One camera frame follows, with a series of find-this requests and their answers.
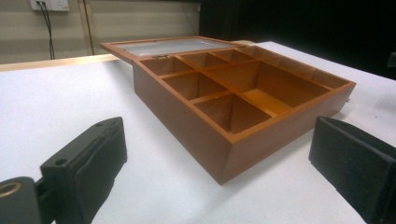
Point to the wooden compartment box with lid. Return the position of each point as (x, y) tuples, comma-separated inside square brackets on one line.
[(218, 102)]

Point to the black curtain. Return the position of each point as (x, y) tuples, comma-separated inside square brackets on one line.
[(299, 28)]

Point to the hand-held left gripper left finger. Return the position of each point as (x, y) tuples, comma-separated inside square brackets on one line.
[(84, 174)]

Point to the white wall socket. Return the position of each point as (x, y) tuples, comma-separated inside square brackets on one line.
[(49, 5)]

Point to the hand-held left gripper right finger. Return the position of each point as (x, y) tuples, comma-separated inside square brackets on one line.
[(355, 165)]

